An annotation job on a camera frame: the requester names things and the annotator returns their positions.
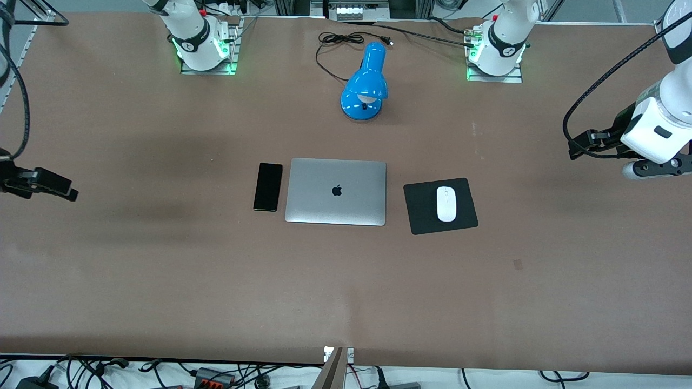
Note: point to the white computer mouse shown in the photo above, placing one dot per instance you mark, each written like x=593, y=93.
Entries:
x=446, y=204

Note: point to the white power strip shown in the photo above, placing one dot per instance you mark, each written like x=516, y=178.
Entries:
x=354, y=11

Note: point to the silver closed laptop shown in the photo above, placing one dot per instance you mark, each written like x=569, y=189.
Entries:
x=335, y=192

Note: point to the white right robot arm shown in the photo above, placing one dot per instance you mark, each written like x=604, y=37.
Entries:
x=190, y=32

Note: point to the black mouse pad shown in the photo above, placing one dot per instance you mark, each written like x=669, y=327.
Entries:
x=419, y=210

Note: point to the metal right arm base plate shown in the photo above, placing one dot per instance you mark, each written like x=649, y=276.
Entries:
x=233, y=54

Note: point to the black plug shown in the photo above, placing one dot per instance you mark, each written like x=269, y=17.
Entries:
x=397, y=385

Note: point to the metal post with bracket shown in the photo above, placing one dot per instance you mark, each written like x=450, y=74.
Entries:
x=336, y=370

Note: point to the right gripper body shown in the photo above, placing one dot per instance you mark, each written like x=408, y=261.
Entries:
x=11, y=175

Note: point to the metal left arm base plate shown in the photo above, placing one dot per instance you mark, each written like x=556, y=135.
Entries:
x=516, y=77

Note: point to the grey connector box red levers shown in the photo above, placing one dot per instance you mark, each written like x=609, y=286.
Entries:
x=215, y=376

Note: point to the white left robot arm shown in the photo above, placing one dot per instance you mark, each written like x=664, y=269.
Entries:
x=503, y=40

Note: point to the black smartphone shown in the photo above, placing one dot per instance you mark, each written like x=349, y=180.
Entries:
x=268, y=186

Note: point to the black power adapter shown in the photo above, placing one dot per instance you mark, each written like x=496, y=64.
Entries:
x=37, y=382

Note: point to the blue desk lamp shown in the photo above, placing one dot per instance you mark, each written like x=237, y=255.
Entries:
x=366, y=81

